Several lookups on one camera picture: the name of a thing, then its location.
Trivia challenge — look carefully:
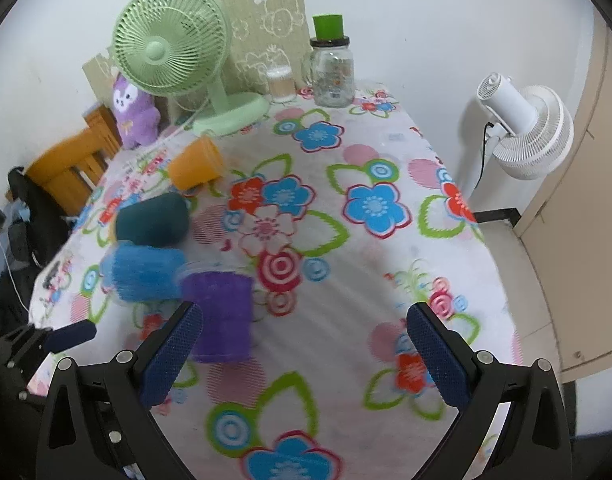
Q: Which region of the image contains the orange plastic cup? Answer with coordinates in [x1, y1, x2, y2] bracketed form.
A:
[168, 130, 225, 191]

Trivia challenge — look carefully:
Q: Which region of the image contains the glass mason jar mug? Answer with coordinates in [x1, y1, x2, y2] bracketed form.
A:
[301, 36, 356, 108]

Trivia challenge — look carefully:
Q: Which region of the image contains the blue plastic cup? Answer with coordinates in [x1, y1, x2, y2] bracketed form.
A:
[100, 242, 187, 302]

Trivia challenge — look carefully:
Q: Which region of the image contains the orange wooden chair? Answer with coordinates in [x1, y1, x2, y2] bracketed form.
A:
[23, 104, 120, 217]

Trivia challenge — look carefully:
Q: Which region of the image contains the green cup on jar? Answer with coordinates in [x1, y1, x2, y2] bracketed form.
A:
[312, 14, 345, 41]

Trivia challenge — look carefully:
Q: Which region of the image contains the green desk fan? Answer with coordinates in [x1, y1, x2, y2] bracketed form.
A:
[112, 0, 270, 136]

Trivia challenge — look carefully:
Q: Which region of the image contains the purple plush toy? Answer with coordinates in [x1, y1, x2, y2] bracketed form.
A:
[112, 74, 161, 150]

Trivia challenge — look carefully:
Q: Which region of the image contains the dark teal cup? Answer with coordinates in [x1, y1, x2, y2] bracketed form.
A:
[112, 192, 190, 247]

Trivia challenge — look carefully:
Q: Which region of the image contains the floral tablecloth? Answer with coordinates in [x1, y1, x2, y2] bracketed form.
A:
[26, 79, 525, 480]

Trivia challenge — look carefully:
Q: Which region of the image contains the white standing fan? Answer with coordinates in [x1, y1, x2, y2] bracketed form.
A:
[455, 71, 575, 214]

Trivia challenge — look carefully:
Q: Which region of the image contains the purple plastic cup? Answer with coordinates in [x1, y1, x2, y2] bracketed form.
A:
[177, 262, 254, 364]

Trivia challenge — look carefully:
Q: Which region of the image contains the white fan power cable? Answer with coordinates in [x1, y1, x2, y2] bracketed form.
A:
[125, 94, 213, 162]

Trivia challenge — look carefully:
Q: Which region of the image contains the dark clothes pile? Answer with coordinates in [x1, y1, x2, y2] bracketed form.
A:
[0, 167, 71, 337]

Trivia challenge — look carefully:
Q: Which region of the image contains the beige cartoon cardboard panel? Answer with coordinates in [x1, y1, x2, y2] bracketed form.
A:
[82, 0, 310, 115]

